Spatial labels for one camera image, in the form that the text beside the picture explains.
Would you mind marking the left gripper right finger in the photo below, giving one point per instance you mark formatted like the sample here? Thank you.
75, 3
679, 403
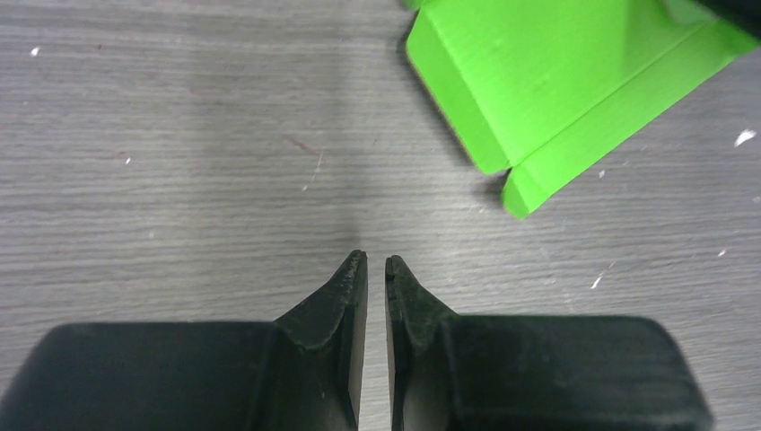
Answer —
451, 371

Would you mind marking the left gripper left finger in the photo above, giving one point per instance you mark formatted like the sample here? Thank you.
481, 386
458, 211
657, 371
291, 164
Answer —
302, 371

